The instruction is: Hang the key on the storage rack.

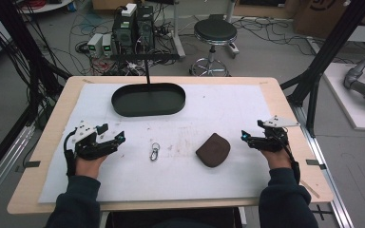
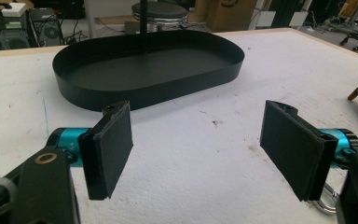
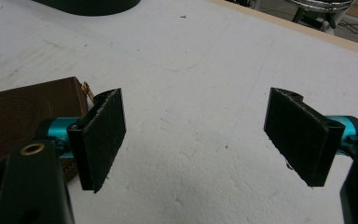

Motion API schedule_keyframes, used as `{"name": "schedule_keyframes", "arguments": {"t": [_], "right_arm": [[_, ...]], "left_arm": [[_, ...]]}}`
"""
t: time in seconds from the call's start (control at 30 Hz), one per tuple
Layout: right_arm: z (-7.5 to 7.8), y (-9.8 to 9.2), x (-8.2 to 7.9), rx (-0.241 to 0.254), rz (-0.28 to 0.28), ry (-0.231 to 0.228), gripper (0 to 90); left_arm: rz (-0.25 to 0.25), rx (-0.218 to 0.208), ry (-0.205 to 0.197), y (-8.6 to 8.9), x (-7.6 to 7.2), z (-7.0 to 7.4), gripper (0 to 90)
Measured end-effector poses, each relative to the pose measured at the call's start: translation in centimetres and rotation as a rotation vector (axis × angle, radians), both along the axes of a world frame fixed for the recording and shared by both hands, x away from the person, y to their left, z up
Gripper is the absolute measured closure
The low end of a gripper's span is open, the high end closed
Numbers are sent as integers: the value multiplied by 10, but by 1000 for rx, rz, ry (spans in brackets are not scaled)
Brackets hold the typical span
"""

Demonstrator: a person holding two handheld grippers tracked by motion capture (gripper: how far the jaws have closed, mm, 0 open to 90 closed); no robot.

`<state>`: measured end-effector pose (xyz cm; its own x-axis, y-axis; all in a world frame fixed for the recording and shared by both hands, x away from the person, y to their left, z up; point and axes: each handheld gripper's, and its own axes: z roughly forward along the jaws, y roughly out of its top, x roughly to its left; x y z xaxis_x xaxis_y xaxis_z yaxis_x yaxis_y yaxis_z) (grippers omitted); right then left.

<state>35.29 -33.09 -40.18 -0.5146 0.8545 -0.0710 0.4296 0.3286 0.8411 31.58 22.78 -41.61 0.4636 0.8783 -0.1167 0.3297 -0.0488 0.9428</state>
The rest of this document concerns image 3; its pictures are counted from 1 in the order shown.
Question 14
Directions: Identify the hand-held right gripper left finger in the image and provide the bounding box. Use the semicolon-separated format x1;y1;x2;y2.
47;88;127;194

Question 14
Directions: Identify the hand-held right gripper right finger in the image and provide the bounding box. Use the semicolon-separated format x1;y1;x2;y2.
263;87;358;188

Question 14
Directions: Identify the brown carved wooden box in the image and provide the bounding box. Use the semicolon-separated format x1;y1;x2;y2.
0;76;96;184

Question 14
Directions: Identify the chrome stool base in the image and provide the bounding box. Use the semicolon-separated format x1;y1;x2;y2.
286;0;356;33

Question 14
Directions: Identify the dark round object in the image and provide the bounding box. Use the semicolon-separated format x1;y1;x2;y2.
32;0;142;17

